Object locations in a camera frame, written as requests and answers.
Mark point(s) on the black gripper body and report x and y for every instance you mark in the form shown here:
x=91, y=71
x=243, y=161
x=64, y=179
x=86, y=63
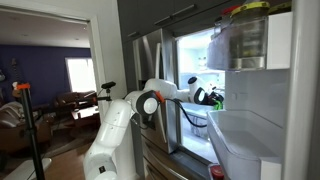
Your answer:
x=212, y=99

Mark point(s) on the green bottle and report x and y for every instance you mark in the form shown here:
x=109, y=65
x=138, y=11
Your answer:
x=218, y=105

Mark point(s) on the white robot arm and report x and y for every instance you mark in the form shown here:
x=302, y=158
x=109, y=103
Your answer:
x=98, y=163

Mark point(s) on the stainless steel left fridge door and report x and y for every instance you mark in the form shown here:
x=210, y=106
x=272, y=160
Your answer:
x=153, y=57

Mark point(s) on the white open fridge door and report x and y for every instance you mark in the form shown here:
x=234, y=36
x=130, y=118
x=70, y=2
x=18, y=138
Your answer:
x=286, y=91

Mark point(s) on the lower clear door bin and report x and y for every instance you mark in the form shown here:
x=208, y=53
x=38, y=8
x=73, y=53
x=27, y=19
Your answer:
x=248, y=146

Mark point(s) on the clear door bin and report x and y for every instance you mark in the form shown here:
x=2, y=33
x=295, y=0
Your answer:
x=218, y=53
x=248, y=146

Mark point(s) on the upper clear door bin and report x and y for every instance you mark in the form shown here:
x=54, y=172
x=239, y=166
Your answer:
x=218, y=53

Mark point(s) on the red lid jar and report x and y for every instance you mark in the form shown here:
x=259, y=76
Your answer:
x=225, y=13
x=217, y=172

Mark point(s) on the yellow lid glass jar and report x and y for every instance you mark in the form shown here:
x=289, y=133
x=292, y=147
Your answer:
x=248, y=37

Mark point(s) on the red lid top jar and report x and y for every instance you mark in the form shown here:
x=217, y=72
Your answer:
x=225, y=13

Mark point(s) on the dark upper cabinet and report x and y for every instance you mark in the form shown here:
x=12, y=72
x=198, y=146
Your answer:
x=139, y=17

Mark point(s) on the bright window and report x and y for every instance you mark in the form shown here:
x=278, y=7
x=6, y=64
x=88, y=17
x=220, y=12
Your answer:
x=81, y=74

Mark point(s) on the brown sofa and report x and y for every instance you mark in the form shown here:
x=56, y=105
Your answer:
x=69, y=98

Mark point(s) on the black tripod orange clamp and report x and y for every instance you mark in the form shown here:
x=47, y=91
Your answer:
x=31, y=129

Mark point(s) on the white board on floor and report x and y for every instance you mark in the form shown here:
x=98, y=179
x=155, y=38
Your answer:
x=25, y=171

